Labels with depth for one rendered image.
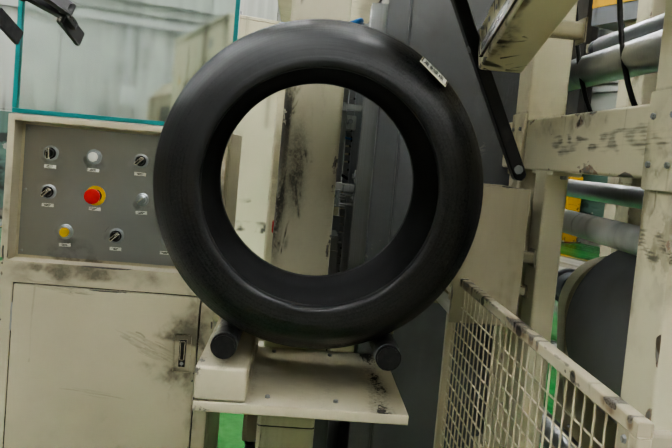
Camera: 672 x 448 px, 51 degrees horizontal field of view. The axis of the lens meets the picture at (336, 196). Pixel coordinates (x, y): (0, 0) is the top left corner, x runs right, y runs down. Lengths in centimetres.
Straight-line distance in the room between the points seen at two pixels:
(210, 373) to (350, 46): 59
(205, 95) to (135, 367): 94
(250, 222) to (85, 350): 284
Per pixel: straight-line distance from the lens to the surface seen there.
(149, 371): 193
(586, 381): 91
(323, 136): 155
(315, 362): 151
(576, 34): 147
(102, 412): 199
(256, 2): 1089
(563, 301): 192
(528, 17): 134
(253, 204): 467
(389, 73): 118
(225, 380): 124
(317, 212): 155
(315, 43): 118
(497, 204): 154
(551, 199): 159
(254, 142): 464
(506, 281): 156
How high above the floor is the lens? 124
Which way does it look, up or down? 3 degrees down
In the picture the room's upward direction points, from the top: 5 degrees clockwise
